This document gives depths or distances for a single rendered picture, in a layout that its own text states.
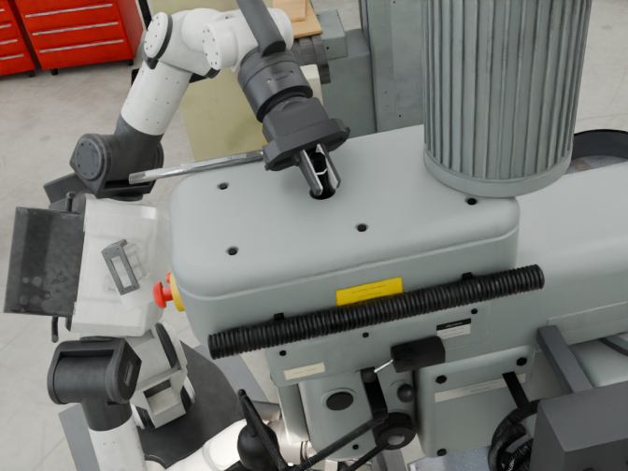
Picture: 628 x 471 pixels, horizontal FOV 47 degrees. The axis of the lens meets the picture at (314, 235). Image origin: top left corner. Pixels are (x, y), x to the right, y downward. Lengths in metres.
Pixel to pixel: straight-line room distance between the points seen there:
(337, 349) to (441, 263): 0.20
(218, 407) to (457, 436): 1.28
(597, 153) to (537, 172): 2.53
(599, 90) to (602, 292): 3.86
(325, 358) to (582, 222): 0.43
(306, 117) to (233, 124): 1.95
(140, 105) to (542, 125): 0.74
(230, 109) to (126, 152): 1.51
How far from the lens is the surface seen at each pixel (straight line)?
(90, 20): 5.75
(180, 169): 1.10
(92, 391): 1.48
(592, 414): 0.97
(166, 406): 2.28
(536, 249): 1.10
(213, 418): 2.44
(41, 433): 3.40
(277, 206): 0.99
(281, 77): 1.00
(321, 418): 1.23
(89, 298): 1.44
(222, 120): 2.92
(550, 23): 0.87
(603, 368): 1.27
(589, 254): 1.12
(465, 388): 1.20
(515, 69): 0.88
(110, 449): 1.55
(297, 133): 0.98
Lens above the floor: 2.50
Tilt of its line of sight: 41 degrees down
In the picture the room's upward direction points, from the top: 9 degrees counter-clockwise
